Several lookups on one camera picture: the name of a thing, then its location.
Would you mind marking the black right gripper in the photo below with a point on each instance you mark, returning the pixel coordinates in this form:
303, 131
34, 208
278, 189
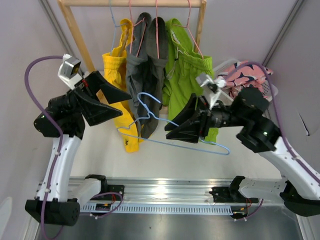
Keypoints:
206, 115

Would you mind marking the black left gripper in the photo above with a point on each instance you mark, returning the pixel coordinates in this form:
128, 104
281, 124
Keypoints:
84, 92

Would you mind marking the light blue wire hanger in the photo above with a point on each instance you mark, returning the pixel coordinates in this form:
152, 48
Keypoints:
149, 124
114, 27

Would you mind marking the pink shark print shorts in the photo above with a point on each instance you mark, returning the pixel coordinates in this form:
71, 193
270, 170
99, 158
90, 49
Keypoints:
247, 77

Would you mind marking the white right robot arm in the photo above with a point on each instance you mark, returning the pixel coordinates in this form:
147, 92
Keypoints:
299, 186

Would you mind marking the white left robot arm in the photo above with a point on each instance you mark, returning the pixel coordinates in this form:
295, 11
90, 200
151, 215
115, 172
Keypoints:
65, 127

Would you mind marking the yellow shorts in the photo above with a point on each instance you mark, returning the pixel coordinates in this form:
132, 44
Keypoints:
114, 63

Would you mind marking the lime green shorts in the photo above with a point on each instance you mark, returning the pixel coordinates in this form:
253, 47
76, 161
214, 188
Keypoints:
184, 65

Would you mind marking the grey shorts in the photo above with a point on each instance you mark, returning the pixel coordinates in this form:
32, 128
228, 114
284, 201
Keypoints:
146, 73

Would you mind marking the white plastic basket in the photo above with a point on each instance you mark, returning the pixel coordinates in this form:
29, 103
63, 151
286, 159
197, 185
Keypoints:
270, 90

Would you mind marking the wooden clothes rack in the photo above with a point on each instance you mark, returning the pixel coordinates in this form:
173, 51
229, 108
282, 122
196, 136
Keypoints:
65, 7

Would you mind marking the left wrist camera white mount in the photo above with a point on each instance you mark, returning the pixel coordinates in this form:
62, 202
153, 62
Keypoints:
69, 71

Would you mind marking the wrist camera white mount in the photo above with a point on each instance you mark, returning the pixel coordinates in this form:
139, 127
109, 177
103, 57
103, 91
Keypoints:
69, 71
212, 88

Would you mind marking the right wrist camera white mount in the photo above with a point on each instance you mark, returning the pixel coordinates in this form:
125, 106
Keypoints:
212, 88

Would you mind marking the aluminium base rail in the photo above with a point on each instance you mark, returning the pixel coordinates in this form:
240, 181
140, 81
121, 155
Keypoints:
179, 191

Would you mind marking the pink wire hanger left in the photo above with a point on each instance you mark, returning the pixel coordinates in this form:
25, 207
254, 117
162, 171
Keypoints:
138, 32

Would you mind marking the pink wire hanger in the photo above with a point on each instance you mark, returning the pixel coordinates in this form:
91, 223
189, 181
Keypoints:
157, 29
138, 32
199, 28

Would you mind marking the slotted cable duct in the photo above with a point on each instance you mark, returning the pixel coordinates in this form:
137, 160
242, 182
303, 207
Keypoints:
175, 209

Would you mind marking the pink wire hanger right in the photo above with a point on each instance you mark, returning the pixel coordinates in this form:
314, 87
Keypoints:
199, 28

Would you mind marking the pink wire hanger middle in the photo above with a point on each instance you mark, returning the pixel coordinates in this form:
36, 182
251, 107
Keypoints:
157, 29

